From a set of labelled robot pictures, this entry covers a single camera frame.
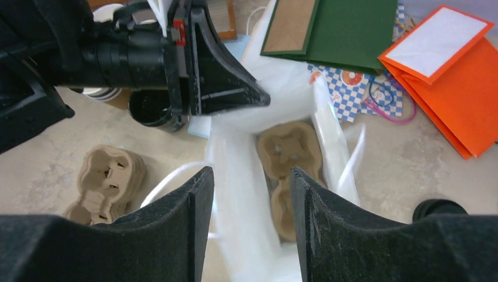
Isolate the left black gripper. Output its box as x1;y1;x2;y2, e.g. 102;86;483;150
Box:
82;6;271;116

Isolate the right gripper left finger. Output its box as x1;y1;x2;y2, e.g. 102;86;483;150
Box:
1;166;214;281

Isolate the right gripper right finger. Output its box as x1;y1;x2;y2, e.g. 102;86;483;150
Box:
290;167;497;281

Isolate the light blue paper bag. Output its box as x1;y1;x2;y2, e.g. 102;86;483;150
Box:
143;62;365;281

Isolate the single brown pulp cup carrier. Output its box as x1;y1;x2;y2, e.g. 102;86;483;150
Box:
257;121;323;242

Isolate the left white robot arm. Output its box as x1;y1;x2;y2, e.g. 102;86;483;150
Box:
1;1;271;152

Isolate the black paper coffee cup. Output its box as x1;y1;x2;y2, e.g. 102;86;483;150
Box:
128;90;185;133

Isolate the brown pulp cup carrier stack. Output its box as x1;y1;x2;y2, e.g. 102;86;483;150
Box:
63;145;146;226

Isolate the front paper cup stack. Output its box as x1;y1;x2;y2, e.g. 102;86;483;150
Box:
82;88;131;110

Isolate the black cup lid stack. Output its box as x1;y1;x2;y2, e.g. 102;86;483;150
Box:
412;199;468;223

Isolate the checkered patterned paper bag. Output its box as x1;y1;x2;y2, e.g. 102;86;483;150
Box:
304;1;404;122

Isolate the green paper bag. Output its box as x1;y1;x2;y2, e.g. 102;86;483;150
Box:
261;0;398;75

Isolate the orange paper bag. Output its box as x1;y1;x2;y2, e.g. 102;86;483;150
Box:
379;5;497;159

